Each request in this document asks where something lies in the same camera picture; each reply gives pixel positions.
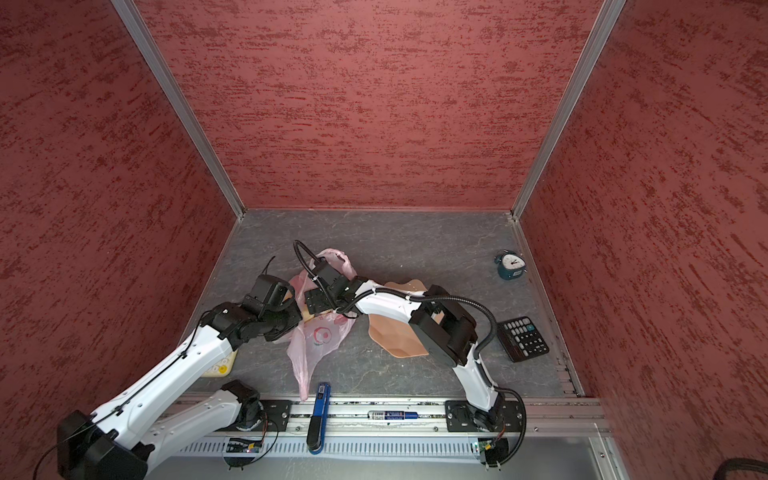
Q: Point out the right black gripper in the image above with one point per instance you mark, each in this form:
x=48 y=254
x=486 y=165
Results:
x=315 y=298

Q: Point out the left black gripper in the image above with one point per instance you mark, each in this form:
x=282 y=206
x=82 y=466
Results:
x=295 y=317

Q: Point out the pink fruit-print plastic bag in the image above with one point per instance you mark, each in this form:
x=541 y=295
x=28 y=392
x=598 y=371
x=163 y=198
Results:
x=314 y=338

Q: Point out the pink scalloped plastic bowl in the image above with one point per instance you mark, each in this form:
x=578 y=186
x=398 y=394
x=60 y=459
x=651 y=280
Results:
x=393 y=339

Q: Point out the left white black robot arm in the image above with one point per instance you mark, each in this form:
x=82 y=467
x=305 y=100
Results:
x=128 y=436

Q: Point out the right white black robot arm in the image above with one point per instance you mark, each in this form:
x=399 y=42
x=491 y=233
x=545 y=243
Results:
x=452 y=329

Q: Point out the yellow calculator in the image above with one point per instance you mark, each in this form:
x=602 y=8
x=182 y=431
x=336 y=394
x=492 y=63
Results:
x=221 y=368

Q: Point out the blue black handheld tool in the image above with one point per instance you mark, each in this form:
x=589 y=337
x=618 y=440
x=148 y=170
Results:
x=315 y=439

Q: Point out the blue marker pen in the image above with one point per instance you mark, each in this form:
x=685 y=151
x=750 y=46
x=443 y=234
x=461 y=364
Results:
x=392 y=415

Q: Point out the left small circuit board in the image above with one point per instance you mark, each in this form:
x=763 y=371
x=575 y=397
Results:
x=243 y=446

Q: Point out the small circuit board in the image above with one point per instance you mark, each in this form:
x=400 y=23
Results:
x=492 y=452
x=243 y=446

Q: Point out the small teal alarm clock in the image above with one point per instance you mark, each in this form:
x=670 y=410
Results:
x=510 y=265

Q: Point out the black calculator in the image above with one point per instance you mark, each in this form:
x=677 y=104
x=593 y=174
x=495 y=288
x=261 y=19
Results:
x=521 y=340

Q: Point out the right small circuit board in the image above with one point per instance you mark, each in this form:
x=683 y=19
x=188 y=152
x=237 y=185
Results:
x=492 y=452

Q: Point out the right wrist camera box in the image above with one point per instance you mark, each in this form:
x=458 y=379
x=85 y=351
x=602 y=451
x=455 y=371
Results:
x=323 y=273

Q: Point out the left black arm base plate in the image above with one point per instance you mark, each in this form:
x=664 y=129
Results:
x=275 y=415

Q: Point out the aluminium front rail frame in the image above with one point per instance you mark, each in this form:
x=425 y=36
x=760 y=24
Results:
x=351 y=435

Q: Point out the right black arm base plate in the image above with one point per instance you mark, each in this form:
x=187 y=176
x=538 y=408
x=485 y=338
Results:
x=462 y=417

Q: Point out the left aluminium corner post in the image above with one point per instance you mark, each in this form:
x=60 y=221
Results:
x=135 y=25

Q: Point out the aluminium corner post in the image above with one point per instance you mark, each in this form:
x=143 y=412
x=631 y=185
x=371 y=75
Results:
x=135 y=25
x=600 y=32

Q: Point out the right aluminium corner post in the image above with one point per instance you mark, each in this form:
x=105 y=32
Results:
x=600 y=32

